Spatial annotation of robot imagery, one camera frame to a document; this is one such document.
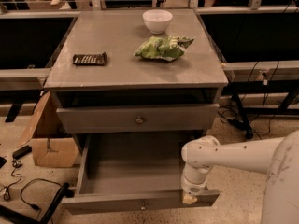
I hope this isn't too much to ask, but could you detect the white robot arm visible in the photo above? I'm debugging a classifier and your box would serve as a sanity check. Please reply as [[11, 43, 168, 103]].
[[181, 131, 299, 224]]

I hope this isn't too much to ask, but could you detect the white ceramic bowl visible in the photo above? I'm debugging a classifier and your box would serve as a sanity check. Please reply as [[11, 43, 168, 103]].
[[142, 9, 173, 34]]

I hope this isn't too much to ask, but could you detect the black cables right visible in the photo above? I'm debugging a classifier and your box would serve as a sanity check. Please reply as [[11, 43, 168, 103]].
[[217, 0, 299, 141]]

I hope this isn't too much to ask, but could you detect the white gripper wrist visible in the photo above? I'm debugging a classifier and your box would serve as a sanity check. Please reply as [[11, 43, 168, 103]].
[[181, 166, 209, 204]]

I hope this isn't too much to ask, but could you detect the black power adapter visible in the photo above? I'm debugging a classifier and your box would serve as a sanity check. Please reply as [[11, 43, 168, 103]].
[[12, 146, 32, 160]]

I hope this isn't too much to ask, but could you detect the grey drawer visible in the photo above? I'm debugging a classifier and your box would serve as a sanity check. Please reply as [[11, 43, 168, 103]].
[[61, 132, 221, 216], [57, 104, 219, 134]]

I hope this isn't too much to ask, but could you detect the grey drawer cabinet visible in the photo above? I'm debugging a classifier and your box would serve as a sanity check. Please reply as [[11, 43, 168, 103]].
[[43, 8, 229, 138]]

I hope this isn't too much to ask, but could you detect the dark snack bar packet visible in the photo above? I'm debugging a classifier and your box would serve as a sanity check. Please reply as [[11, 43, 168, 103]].
[[73, 52, 107, 66]]

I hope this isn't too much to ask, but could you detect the brown cardboard box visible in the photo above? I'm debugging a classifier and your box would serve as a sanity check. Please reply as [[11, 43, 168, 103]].
[[19, 92, 81, 168]]

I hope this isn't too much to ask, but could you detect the grey top drawer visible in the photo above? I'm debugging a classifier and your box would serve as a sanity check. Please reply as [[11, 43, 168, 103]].
[[57, 104, 219, 134]]

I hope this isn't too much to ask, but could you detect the black stand on floor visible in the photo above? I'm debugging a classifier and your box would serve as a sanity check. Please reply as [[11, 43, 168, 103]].
[[0, 181, 75, 224]]

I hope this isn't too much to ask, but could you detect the green chip bag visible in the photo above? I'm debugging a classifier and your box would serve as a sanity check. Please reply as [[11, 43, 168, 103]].
[[134, 36, 194, 62]]

